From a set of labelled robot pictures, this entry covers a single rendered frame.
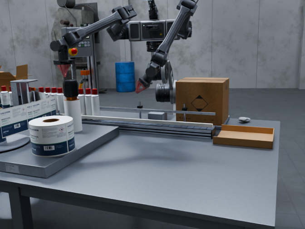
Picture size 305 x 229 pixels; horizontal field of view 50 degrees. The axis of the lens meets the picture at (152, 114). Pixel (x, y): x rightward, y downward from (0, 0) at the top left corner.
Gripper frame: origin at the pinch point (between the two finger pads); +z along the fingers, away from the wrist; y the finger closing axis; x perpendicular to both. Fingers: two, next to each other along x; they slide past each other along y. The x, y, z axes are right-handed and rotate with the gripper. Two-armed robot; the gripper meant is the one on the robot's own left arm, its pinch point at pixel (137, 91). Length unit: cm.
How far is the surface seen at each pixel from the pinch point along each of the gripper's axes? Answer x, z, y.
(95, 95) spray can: -21.3, 21.6, -1.5
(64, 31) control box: -63, 4, -3
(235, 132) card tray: 59, -17, -12
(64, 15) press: -406, 179, -552
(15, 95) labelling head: -62, 55, 11
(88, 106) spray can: -20.7, 30.9, -1.5
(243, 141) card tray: 64, -23, 12
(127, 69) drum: -210, 199, -624
